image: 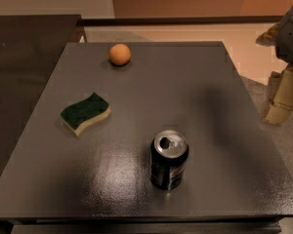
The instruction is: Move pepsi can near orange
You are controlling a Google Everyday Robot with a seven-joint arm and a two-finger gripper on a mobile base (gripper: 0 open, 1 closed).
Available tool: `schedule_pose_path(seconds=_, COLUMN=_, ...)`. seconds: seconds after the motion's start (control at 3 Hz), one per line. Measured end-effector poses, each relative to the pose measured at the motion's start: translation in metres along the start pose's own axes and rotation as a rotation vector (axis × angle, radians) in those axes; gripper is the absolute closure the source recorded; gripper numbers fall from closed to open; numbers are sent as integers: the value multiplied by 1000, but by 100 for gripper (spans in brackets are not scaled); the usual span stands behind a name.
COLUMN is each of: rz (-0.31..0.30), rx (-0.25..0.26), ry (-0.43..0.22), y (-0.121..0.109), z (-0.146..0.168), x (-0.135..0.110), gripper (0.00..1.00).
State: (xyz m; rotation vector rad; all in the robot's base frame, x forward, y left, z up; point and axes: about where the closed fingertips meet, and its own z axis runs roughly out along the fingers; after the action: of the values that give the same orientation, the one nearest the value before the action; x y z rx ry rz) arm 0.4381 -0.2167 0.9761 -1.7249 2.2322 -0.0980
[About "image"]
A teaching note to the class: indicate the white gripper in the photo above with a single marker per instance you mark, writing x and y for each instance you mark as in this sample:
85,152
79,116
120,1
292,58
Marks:
290,38

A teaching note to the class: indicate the black pepsi can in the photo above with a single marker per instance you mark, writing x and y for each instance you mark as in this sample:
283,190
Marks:
168,156

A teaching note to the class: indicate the orange fruit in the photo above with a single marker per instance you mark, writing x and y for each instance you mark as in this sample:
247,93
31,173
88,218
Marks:
119,54

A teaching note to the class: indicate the green yellow sponge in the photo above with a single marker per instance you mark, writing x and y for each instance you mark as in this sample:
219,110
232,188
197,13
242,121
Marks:
85,113

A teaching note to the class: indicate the dark side counter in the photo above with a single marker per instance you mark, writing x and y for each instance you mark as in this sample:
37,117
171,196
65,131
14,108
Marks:
30,47

